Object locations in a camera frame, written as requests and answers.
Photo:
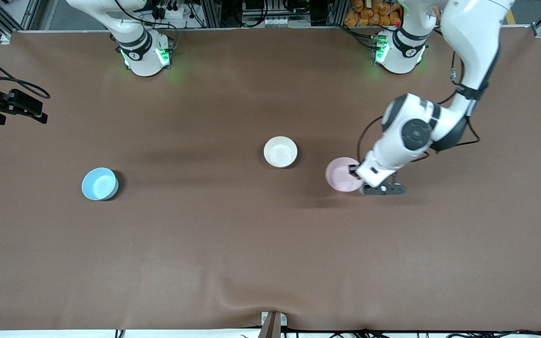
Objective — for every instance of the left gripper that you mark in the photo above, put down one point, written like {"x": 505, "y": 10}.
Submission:
{"x": 352, "y": 172}

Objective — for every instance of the pink bowl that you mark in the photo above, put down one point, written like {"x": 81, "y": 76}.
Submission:
{"x": 338, "y": 176}

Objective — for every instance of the blue bowl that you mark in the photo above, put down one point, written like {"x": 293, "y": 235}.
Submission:
{"x": 99, "y": 184}

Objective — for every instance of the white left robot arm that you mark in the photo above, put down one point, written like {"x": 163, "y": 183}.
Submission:
{"x": 472, "y": 28}

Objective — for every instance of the white bowl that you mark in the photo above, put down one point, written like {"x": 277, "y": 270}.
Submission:
{"x": 280, "y": 151}

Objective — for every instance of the brown table mat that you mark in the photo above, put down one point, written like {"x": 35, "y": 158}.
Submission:
{"x": 270, "y": 244}

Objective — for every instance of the orange snack bag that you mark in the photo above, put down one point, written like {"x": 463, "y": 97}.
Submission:
{"x": 369, "y": 11}

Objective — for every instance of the white connector strip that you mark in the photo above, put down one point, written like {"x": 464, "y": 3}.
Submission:
{"x": 280, "y": 21}

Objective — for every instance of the white power strip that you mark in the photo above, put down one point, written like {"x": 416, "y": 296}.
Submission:
{"x": 176, "y": 11}

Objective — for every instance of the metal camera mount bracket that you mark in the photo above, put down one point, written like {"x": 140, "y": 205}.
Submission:
{"x": 273, "y": 324}

